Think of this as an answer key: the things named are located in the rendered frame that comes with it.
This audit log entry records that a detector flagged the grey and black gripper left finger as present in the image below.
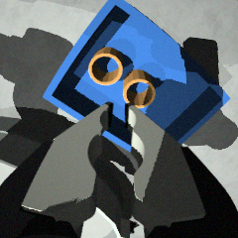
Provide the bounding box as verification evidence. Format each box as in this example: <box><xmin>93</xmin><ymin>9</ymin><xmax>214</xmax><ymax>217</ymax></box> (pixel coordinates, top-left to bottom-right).
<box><xmin>0</xmin><ymin>101</ymin><xmax>113</xmax><ymax>238</ymax></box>

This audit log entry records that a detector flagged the bronze bushing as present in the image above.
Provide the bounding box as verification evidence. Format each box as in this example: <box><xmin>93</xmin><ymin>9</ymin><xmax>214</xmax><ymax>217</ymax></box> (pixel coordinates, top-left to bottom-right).
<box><xmin>123</xmin><ymin>69</ymin><xmax>156</xmax><ymax>108</ymax></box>
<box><xmin>88</xmin><ymin>47</ymin><xmax>123</xmax><ymax>85</ymax></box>

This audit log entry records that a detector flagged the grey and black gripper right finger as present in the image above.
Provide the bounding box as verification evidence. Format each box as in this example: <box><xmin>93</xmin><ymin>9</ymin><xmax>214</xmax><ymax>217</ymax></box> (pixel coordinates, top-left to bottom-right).
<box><xmin>125</xmin><ymin>102</ymin><xmax>238</xmax><ymax>238</ymax></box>

